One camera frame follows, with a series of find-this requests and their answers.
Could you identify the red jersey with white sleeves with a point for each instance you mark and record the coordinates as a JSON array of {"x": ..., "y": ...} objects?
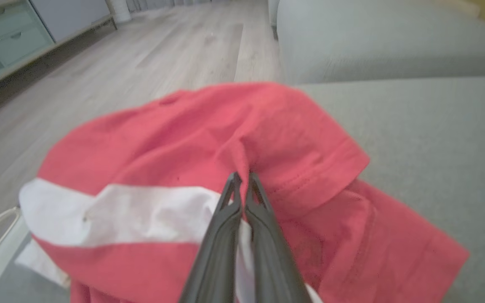
[{"x": 44, "y": 265}]

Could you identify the small grey sofa seat cushion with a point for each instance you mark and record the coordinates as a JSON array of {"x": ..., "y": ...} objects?
[{"x": 373, "y": 42}]

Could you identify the pale grey TV cabinet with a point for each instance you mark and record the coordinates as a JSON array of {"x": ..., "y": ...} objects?
[{"x": 11, "y": 38}]

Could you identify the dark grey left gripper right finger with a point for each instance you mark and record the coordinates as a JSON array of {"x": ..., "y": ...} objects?
[{"x": 272, "y": 261}]

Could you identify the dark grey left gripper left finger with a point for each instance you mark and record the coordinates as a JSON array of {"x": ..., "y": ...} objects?
[{"x": 217, "y": 252}]

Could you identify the white laundry basket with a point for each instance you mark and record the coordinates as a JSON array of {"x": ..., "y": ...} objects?
[{"x": 2, "y": 256}]

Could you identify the grey pleated curtain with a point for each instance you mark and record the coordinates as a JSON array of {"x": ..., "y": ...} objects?
[{"x": 162, "y": 3}]

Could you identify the red shorts with white trim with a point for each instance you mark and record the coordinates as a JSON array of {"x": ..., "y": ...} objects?
[{"x": 183, "y": 139}]

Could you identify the white ribbed cylinder appliance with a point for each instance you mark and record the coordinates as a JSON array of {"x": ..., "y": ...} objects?
[{"x": 119, "y": 10}]

